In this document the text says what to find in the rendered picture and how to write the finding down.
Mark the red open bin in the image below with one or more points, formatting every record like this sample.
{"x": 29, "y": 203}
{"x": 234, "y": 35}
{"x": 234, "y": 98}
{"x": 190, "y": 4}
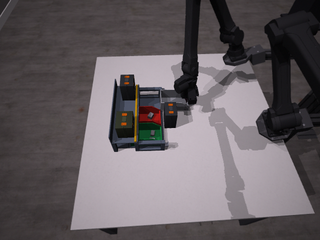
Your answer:
{"x": 144, "y": 112}

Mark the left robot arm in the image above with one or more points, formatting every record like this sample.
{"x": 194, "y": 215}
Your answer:
{"x": 288, "y": 35}

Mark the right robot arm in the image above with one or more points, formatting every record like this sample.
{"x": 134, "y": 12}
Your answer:
{"x": 229, "y": 34}

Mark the dark grey metal rack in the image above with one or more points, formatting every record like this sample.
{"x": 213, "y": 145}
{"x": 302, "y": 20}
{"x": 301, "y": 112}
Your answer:
{"x": 118, "y": 104}

